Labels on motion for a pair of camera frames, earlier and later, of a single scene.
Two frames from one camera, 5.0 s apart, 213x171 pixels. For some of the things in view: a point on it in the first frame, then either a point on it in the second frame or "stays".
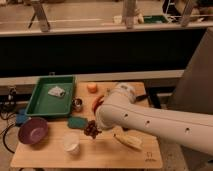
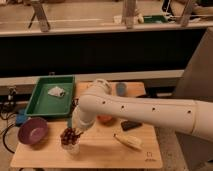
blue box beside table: [21, 116] stays
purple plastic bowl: [33, 131] stays
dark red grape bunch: [91, 129] -> [70, 135]
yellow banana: [130, 140] stays
